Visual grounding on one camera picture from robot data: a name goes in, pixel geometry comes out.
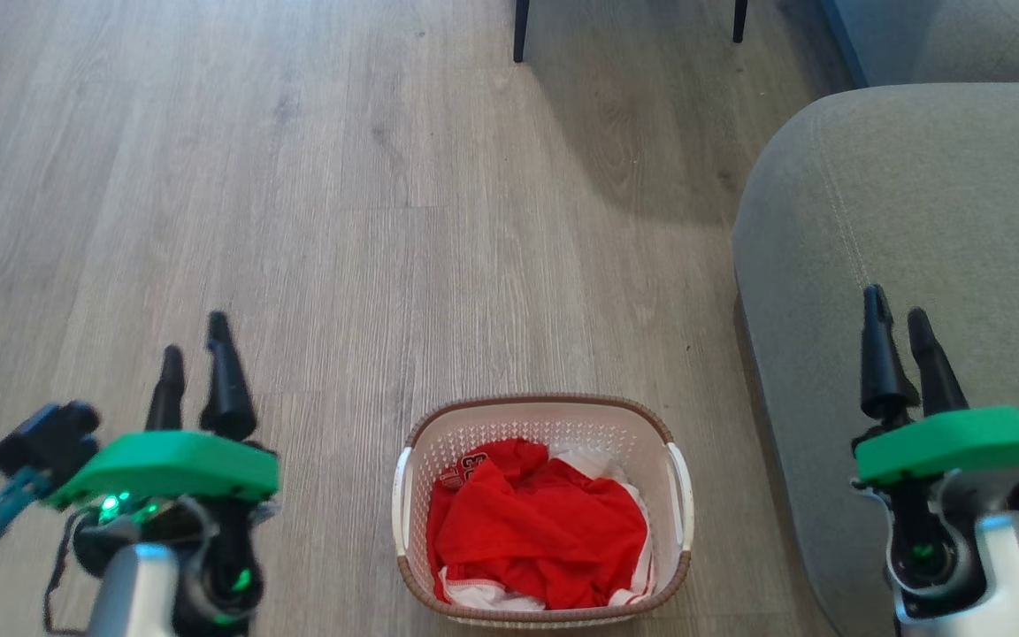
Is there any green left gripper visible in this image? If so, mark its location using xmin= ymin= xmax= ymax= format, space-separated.
xmin=43 ymin=311 xmax=281 ymax=569

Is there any white brown-rimmed laundry basket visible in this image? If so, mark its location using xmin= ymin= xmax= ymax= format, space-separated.
xmin=392 ymin=394 xmax=695 ymax=630

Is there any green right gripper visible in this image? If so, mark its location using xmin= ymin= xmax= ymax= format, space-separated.
xmin=853 ymin=284 xmax=1019 ymax=587

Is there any teal-plug left camera cable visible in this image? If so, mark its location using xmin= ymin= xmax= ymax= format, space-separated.
xmin=0 ymin=467 xmax=57 ymax=637

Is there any grey fabric sofa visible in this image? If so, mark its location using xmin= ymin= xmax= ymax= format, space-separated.
xmin=732 ymin=81 xmax=1019 ymax=637

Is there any red garment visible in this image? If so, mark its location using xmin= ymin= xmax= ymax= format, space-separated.
xmin=426 ymin=438 xmax=652 ymax=612

